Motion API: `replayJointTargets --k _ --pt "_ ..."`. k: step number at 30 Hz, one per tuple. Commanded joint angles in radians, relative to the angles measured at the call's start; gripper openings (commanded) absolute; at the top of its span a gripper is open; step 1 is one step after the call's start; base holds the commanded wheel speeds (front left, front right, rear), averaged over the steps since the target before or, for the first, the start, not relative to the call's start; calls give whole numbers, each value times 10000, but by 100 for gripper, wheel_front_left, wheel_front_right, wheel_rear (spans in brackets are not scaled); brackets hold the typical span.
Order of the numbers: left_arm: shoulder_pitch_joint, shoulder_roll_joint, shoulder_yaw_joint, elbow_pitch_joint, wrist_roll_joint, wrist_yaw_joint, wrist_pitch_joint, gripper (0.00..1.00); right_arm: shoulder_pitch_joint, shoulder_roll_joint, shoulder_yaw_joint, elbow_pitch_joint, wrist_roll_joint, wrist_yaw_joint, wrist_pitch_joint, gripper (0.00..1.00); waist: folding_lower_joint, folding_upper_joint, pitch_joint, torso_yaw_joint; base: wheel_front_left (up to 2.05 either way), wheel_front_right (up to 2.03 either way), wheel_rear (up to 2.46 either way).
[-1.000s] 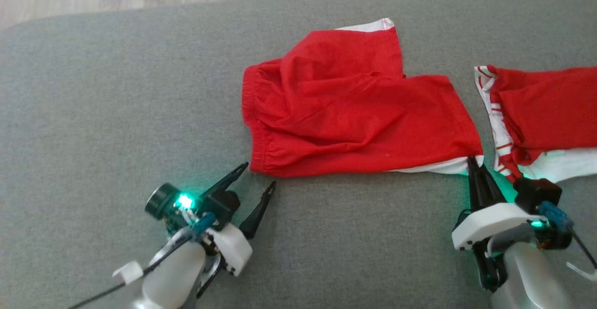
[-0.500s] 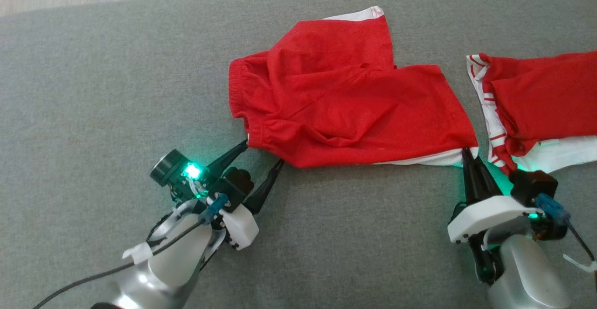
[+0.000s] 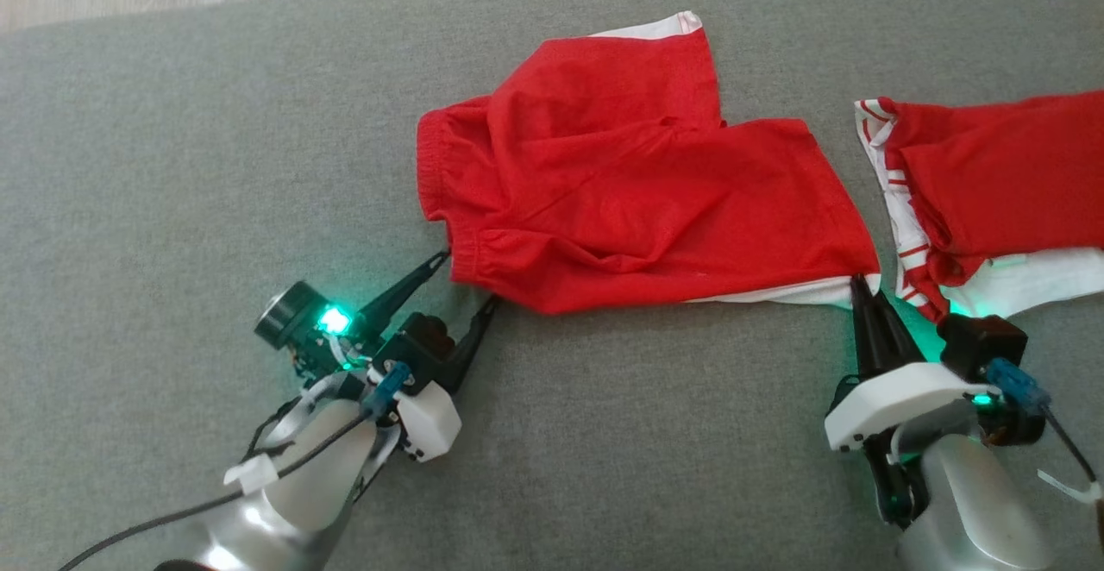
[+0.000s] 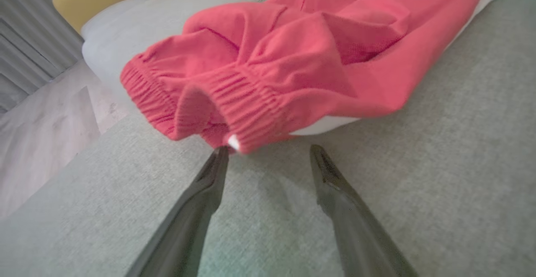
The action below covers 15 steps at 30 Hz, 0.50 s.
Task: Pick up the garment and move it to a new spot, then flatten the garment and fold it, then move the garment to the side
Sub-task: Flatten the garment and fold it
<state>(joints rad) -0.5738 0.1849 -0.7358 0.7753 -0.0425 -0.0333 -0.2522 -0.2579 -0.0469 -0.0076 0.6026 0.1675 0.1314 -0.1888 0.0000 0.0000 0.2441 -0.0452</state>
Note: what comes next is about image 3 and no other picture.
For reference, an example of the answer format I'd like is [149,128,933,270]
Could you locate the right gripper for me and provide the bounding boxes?
[822,273,1003,455]

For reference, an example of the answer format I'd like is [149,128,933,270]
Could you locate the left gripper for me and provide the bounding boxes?
[354,248,502,463]

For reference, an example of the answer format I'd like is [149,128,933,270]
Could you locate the red and white jersey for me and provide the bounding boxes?
[854,90,1104,323]

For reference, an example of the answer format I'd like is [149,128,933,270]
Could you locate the red shorts with white stripe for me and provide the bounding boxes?
[416,10,882,316]

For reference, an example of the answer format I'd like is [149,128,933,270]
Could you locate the large grey ottoman cushion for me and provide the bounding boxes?
[0,0,1104,571]

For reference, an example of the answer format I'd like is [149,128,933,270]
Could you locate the blue left cable connector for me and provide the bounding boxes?
[362,361,411,419]

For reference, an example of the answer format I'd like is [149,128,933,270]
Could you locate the blue cable connector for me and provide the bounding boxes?
[362,361,411,419]
[983,357,1053,412]

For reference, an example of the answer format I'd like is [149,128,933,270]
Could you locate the blue right cable connector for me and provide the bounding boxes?
[983,357,1053,412]

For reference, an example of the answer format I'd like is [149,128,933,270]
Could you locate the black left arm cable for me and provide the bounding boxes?
[56,411,372,571]

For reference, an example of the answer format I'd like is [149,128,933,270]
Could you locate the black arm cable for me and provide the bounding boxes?
[1044,407,1104,486]
[56,411,372,571]

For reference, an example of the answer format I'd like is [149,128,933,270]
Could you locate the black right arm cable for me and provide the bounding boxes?
[1044,407,1104,486]

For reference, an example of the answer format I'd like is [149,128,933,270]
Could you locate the white left cable clip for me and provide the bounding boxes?
[223,454,279,496]

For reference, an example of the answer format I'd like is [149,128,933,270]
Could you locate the white right cable tie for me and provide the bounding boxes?
[1038,467,1104,505]

